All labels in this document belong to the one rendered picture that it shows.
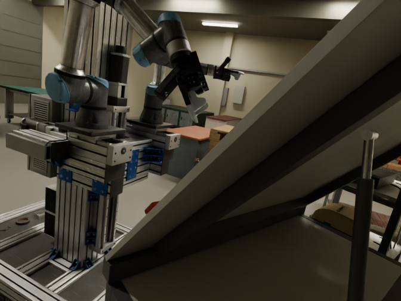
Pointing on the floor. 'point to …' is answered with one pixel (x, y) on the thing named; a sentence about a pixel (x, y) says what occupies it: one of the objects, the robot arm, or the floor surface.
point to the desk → (188, 149)
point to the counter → (212, 121)
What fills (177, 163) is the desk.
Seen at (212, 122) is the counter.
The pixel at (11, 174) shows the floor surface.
